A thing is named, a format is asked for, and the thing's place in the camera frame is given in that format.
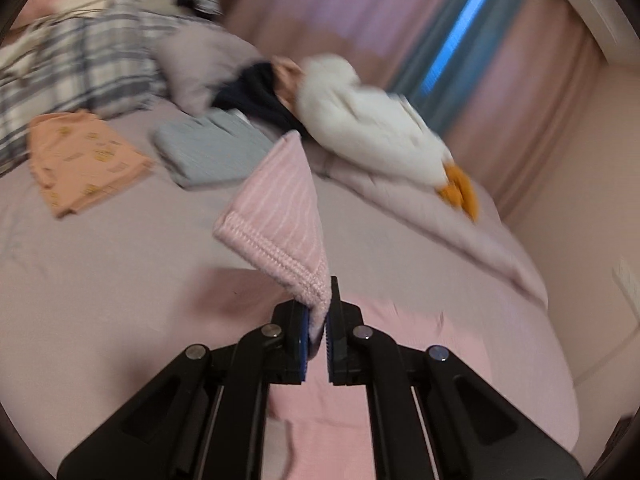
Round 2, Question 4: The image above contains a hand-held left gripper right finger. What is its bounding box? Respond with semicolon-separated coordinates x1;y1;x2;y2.
325;276;586;480

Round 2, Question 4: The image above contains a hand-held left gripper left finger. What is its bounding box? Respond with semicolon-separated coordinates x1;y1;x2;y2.
56;300;313;480

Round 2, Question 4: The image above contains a pink striped knit garment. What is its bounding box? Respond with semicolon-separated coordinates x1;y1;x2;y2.
202;130;496;480

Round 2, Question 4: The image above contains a lilac duvet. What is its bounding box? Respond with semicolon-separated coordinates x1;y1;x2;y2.
300;125;549;307

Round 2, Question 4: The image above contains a lilac bed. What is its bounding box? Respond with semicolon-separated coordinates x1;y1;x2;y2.
0;105;581;480

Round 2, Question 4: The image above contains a grey folded garment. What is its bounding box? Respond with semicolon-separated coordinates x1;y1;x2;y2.
152;109;276;190

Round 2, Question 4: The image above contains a white goose plush toy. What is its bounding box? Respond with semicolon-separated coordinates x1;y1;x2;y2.
295;54;481;223

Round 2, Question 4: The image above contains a dark navy cloth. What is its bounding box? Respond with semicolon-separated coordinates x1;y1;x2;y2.
210;61;311;138

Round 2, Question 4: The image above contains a peach cloth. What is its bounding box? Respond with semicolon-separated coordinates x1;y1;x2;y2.
272;56;307;111

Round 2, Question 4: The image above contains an orange printed folded garment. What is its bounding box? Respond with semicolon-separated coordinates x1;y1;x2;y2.
27;110;156;220

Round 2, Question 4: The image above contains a lilac pillow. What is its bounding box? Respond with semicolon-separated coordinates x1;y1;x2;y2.
155;25;266;116

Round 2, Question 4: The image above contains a white power strip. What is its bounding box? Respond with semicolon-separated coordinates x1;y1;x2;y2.
612;257;640;322

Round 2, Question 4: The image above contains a blue-grey curtain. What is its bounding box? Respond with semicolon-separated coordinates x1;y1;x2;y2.
387;0;531;136

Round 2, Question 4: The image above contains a pink curtain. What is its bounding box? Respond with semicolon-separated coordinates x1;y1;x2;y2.
225;0;603;213

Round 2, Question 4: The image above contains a grey plaid pillow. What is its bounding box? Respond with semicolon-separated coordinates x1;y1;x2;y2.
0;0;201;176

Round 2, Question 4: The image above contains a white power cable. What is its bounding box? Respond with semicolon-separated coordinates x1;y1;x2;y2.
572;325;640;387

